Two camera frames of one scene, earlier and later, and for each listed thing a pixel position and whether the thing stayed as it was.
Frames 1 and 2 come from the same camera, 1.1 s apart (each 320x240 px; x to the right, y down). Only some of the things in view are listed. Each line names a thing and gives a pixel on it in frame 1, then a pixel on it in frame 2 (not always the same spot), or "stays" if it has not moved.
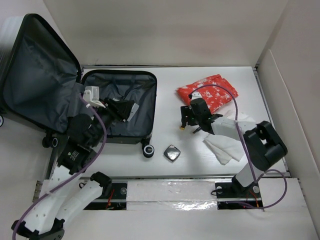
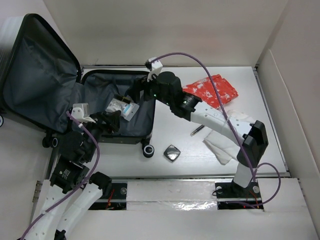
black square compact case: [171, 153] stays
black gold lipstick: [182, 127] to [124, 99]
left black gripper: [121, 108] to [113, 117]
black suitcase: [41, 82] stays
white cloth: [225, 141] stays
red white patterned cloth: [213, 96] stays
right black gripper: [185, 111] to [140, 84]
